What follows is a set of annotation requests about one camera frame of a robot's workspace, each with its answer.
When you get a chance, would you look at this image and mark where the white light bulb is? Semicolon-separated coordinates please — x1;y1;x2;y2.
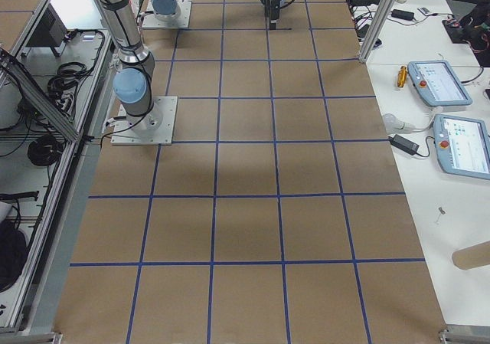
382;113;424;134

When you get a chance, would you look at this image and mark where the black power adapter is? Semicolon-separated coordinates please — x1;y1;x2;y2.
388;134;420;156

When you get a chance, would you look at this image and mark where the far teach pendant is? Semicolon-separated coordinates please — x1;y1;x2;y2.
407;60;472;107

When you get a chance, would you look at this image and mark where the yellow brass tool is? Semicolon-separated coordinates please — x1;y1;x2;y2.
397;66;407;88

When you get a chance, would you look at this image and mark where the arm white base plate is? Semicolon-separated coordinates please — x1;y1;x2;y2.
140;0;191;29
110;96;178;146

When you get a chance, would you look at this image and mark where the aluminium frame post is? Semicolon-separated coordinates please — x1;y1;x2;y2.
358;0;395;63

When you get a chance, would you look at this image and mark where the near teach pendant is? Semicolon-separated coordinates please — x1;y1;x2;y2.
433;114;489;180

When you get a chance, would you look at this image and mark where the cardboard tube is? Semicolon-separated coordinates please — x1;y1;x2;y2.
452;241;490;270

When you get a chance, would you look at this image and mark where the teach pendant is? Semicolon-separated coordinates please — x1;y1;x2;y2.
433;114;489;180
407;60;472;107

